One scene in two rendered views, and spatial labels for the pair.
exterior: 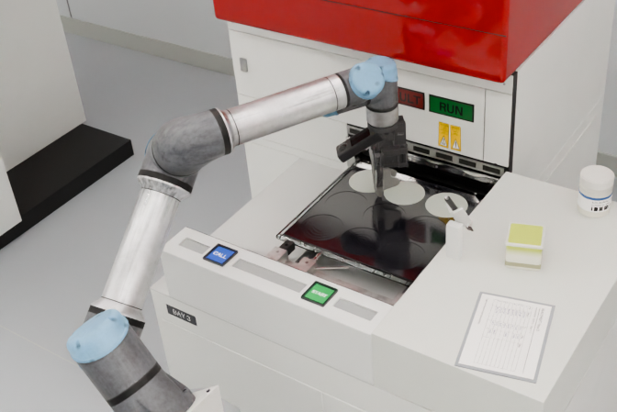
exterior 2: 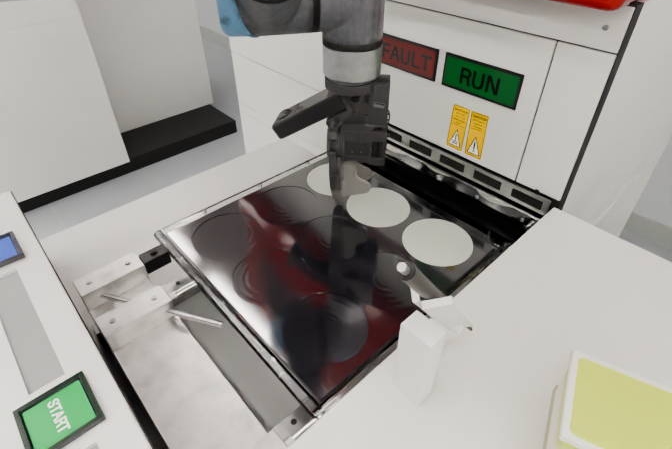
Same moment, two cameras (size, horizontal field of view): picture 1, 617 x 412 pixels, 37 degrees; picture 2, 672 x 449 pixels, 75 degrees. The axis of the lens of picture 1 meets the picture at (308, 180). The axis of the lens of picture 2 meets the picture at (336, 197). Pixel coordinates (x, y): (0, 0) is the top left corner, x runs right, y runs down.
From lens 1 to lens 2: 157 cm
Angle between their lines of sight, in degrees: 9
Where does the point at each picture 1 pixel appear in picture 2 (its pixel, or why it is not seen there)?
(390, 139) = (361, 113)
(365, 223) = (296, 244)
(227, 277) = not seen: outside the picture
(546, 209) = (641, 308)
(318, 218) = (232, 219)
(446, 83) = (481, 29)
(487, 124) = (540, 115)
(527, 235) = (633, 421)
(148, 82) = not seen: hidden behind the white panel
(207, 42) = not seen: hidden behind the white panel
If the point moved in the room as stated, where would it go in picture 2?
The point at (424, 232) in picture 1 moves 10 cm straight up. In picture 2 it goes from (384, 285) to (389, 227)
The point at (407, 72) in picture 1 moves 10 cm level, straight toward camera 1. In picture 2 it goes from (417, 11) to (404, 31)
